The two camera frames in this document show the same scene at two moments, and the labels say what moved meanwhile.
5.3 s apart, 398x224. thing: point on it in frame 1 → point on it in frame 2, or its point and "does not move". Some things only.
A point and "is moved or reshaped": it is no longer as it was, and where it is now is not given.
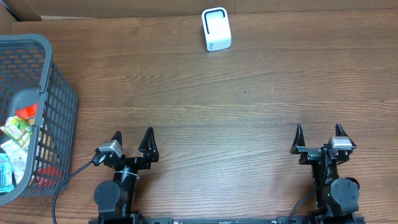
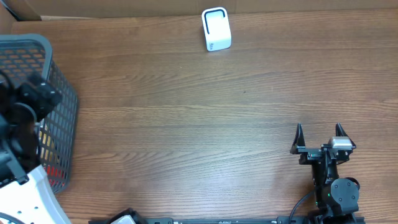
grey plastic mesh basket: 30,73 does not move
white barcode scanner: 216,28 does not move
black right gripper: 308,154 does not move
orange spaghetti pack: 25,112 is moved or reshaped
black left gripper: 134,160 → 41,94
